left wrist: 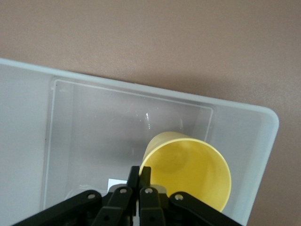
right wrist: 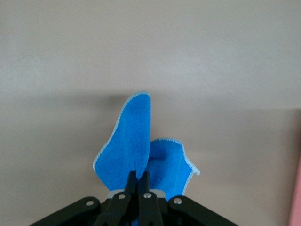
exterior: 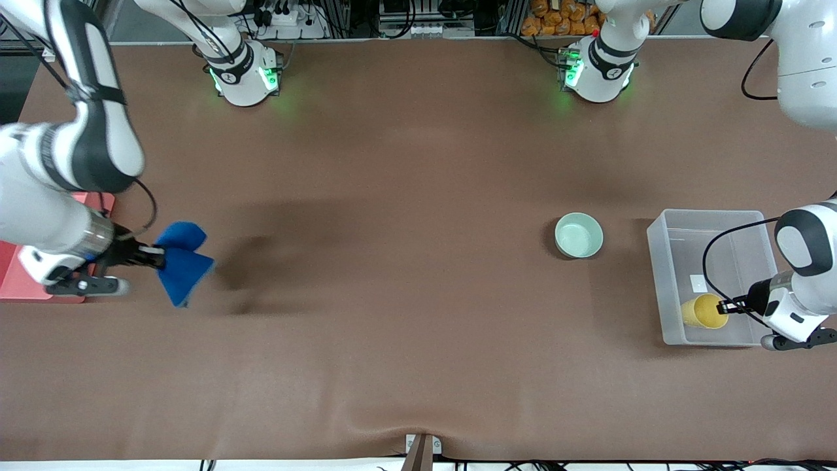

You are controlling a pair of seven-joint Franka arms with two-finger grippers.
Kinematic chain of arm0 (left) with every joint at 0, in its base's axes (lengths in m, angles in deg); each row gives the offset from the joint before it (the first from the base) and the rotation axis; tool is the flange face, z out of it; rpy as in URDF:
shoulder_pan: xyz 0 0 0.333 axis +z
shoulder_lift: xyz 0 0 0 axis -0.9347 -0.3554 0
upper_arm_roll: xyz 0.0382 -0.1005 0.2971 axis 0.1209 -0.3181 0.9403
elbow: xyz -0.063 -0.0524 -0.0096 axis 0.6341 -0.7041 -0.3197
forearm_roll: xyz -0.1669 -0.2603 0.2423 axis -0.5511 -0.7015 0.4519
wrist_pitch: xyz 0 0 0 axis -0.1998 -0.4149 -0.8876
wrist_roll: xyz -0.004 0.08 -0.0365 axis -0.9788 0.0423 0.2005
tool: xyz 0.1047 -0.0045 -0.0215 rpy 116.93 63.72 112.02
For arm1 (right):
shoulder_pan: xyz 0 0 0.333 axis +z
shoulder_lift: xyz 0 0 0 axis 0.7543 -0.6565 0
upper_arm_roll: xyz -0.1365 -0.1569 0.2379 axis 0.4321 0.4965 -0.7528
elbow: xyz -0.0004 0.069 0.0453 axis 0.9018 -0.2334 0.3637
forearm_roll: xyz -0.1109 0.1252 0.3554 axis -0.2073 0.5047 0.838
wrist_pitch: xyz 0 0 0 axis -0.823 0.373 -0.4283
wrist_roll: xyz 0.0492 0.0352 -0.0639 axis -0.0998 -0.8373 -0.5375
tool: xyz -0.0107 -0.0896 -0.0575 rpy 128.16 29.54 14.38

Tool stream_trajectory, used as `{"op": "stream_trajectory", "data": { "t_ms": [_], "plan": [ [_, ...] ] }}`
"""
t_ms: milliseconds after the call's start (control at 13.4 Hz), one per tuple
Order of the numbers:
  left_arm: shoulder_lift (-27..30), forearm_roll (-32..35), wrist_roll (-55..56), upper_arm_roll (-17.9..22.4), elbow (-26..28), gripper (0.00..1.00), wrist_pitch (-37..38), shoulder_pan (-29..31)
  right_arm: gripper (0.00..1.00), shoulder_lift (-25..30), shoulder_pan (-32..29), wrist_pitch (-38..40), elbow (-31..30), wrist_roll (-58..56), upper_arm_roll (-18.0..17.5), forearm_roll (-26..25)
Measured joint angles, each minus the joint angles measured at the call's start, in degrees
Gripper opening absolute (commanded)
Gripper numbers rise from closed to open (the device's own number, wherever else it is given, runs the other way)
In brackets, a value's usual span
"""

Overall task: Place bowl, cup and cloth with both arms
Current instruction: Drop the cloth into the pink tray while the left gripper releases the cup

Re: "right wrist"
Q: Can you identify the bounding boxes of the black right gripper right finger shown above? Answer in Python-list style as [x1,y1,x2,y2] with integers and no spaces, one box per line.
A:
[138,171,238,226]

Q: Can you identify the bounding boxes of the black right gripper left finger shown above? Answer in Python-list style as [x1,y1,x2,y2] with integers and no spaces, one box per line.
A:
[30,171,138,226]

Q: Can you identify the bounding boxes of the blue microfibre cloth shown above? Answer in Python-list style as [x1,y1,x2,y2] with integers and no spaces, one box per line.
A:
[93,90,201,226]

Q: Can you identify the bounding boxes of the pink plastic bin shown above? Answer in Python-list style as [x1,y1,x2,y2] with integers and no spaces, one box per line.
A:
[288,155,301,226]

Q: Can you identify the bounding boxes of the brown table mat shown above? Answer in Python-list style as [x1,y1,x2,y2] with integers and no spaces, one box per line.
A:
[0,0,301,226]

